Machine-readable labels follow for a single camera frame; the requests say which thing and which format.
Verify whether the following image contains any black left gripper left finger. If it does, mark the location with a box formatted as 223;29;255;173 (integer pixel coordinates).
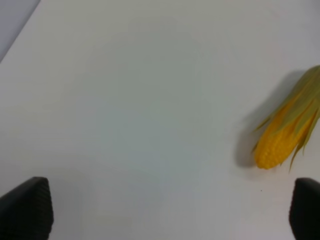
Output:
0;176;54;240

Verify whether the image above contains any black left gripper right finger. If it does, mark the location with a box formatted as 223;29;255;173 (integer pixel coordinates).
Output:
289;177;320;240

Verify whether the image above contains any corn cob with husk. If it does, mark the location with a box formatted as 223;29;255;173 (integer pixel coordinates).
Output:
252;65;320;170

